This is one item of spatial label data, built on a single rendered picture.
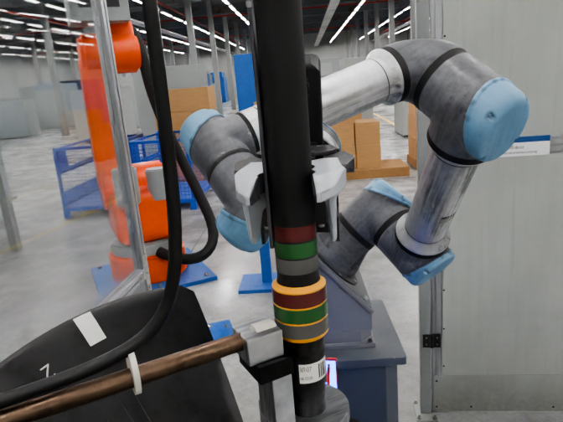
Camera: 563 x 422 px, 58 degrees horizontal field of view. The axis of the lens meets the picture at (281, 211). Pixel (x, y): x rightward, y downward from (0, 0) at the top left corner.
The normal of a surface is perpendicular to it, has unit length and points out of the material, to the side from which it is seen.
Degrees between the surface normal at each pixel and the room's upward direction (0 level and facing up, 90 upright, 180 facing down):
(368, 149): 90
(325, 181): 42
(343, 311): 90
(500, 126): 117
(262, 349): 90
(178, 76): 90
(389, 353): 0
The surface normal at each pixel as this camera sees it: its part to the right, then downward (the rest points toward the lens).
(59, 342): 0.36, -0.60
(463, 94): -0.59, -0.13
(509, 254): -0.11, 0.26
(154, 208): 0.43, 0.20
